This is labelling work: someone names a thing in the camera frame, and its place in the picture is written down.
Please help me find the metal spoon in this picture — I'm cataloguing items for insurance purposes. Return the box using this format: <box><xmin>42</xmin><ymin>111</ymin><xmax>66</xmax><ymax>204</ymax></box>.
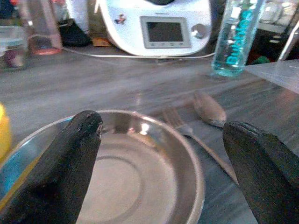
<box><xmin>193</xmin><ymin>91</ymin><xmax>228</xmax><ymax>128</ymax></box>

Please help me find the black rounded object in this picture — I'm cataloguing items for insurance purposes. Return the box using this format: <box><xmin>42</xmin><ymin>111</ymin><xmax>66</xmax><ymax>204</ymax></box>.
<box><xmin>57</xmin><ymin>18</ymin><xmax>92</xmax><ymax>47</ymax></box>

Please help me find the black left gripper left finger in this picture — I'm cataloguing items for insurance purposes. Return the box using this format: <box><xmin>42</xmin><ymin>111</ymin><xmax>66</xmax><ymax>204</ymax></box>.
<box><xmin>0</xmin><ymin>110</ymin><xmax>104</xmax><ymax>224</ymax></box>

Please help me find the small clear plastic container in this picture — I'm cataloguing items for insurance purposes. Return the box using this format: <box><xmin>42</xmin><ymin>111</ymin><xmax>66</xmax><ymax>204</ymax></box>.
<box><xmin>0</xmin><ymin>25</ymin><xmax>30</xmax><ymax>70</ymax></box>

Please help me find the small orange packet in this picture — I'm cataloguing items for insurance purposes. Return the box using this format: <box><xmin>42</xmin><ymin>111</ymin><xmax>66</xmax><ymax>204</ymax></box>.
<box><xmin>92</xmin><ymin>37</ymin><xmax>110</xmax><ymax>47</ymax></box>

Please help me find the metal fork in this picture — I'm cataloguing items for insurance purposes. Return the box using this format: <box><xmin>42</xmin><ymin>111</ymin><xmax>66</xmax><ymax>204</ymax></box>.
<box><xmin>162</xmin><ymin>106</ymin><xmax>240</xmax><ymax>187</ymax></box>

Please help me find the white power cable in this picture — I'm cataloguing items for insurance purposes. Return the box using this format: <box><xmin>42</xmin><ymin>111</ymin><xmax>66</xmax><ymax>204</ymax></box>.
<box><xmin>61</xmin><ymin>46</ymin><xmax>216</xmax><ymax>59</ymax></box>

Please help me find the yellow plastic cup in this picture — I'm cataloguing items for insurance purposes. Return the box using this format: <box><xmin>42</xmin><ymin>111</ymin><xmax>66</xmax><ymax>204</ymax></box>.
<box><xmin>0</xmin><ymin>102</ymin><xmax>12</xmax><ymax>161</ymax></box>

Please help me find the clear blue-print water bottle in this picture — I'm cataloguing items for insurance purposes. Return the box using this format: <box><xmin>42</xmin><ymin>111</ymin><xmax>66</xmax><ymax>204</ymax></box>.
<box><xmin>211</xmin><ymin>0</ymin><xmax>267</xmax><ymax>77</ymax></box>

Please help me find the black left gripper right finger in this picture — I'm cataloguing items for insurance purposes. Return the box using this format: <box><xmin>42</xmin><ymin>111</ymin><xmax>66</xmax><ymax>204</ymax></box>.
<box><xmin>222</xmin><ymin>120</ymin><xmax>299</xmax><ymax>224</ymax></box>

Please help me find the white kitchen cooking machine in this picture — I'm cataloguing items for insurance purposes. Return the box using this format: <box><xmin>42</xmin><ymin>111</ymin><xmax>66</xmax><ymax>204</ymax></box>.
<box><xmin>94</xmin><ymin>0</ymin><xmax>213</xmax><ymax>57</ymax></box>

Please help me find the tall pink clear bottle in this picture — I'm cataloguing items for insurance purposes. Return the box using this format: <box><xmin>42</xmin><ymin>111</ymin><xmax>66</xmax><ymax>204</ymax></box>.
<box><xmin>17</xmin><ymin>0</ymin><xmax>63</xmax><ymax>56</ymax></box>

